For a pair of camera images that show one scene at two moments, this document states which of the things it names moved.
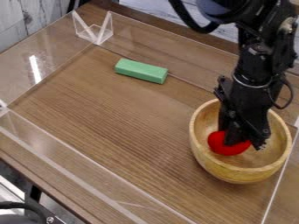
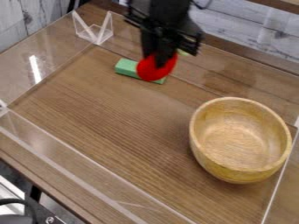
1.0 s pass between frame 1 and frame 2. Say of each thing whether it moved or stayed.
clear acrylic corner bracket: stayed
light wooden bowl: stayed
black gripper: moved
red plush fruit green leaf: moved
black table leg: stayed
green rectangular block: stayed
